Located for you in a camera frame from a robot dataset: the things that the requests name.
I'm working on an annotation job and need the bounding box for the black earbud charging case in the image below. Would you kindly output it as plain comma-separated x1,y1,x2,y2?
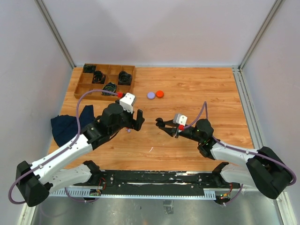
155,118,165,127

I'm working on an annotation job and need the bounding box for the orange earbud charging case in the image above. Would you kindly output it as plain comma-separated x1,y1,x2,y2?
156,90,164,98

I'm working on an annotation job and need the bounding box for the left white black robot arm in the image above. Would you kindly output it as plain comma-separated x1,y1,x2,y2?
12,101,145,207

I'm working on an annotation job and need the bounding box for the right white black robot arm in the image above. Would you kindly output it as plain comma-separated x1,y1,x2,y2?
156,118,296,199

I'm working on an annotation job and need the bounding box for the purple earbud charging case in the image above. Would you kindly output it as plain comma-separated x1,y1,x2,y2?
147,92,156,100

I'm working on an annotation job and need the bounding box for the wooden compartment tray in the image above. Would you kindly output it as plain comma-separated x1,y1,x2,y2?
74,63,136,99

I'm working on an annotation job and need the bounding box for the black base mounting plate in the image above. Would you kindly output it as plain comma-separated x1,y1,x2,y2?
72,169,241,195

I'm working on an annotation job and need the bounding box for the dark blue cloth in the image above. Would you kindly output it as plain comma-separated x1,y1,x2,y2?
51,105,95,147

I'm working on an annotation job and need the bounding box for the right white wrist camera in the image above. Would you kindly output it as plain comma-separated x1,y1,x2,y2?
173,113,188,126

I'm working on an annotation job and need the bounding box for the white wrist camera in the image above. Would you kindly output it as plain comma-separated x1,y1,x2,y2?
173,113,188,126
120,93,136,113

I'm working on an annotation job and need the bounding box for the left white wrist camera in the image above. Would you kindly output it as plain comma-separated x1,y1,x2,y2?
120,93,136,113

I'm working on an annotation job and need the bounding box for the black yellow coiled cable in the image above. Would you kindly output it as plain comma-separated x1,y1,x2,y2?
102,82,118,96

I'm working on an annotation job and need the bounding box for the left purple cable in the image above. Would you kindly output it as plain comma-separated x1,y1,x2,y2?
8,90,124,204

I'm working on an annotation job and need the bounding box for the purple cable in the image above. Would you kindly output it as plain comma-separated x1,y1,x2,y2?
8,90,124,204
179,101,297,207

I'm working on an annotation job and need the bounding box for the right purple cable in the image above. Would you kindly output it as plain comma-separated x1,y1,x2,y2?
179,101,297,207

